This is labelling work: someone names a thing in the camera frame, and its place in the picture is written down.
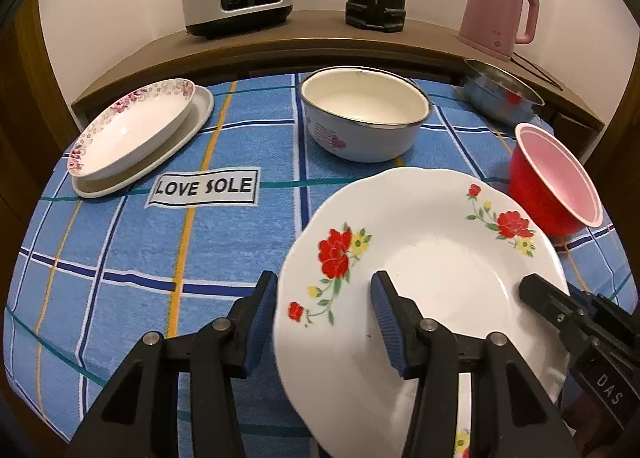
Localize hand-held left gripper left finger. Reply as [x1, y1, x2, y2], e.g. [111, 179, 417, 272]
[65, 270, 278, 458]

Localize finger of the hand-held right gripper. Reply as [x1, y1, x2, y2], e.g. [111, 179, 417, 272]
[518, 274, 576, 339]

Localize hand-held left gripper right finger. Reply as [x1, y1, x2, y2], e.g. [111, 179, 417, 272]
[370, 270, 583, 458]

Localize white plate with red flowers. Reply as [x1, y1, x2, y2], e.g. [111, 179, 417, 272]
[272, 167, 571, 458]

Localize white enamel bowl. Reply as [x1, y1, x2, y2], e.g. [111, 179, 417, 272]
[299, 66, 432, 163]

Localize stainless steel bowl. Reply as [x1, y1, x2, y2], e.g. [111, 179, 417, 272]
[460, 58, 546, 128]

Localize deep plate with pink floral rim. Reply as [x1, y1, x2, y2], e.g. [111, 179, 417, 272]
[67, 79, 197, 180]

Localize blue checked tablecloth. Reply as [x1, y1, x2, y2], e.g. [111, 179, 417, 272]
[2, 72, 633, 458]

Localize plain white oval plate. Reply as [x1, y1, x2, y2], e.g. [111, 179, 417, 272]
[71, 85, 215, 199]

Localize brown wooden cabinet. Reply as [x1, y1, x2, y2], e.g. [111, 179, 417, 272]
[70, 9, 606, 139]

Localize pink electric kettle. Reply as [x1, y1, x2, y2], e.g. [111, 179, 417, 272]
[456, 0, 541, 63]

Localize black kettle cable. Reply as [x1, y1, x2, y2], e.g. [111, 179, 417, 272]
[510, 52, 563, 89]

